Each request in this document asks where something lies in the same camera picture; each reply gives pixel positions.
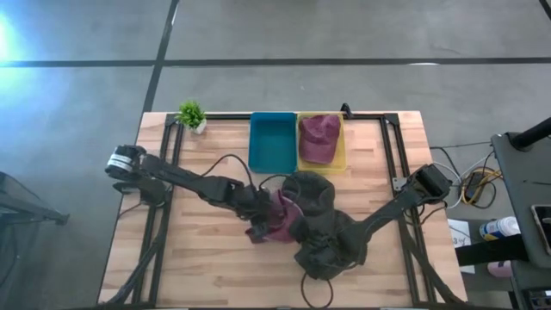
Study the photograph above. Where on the black pole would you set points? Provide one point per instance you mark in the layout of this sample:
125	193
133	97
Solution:
531	135

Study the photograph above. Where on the dark olive baseball cap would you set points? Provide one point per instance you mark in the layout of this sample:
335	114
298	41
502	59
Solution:
327	264
312	191

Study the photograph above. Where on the black power adapter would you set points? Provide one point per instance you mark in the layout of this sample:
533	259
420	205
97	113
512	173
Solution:
473	187

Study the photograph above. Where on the dark grey cart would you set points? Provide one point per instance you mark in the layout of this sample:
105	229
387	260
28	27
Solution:
525	181

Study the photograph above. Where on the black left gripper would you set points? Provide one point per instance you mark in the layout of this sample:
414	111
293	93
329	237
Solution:
258	204

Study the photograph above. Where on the small green potted plant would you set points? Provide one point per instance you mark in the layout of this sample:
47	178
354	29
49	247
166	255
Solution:
191	115

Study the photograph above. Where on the grey metal bracket plate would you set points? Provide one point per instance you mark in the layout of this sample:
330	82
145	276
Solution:
398	184

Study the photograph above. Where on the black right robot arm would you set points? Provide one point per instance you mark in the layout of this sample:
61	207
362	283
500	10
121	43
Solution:
396	202

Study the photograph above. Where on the maroon baseball cap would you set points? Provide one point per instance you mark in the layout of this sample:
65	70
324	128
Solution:
318	138
286	219

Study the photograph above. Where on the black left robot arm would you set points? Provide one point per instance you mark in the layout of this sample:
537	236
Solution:
185	176

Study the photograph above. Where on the blue plastic bin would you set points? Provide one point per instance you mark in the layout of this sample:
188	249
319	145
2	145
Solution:
272	144

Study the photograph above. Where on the white and blue canister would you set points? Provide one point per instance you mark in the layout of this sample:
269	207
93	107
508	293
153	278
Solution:
499	228

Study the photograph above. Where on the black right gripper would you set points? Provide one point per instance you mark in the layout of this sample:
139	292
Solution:
331	243

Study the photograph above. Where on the pink container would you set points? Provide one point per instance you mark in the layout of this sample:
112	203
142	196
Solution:
499	269

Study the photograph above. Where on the yellow plastic bin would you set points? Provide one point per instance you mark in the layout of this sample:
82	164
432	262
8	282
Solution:
343	150

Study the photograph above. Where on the white paper sheet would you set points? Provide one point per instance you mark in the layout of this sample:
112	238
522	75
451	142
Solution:
458	234

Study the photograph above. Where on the black clamp mount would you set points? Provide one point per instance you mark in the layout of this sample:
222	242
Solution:
345	109

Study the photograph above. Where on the black metal table frame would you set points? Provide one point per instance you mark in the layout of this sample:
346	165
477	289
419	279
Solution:
389	142

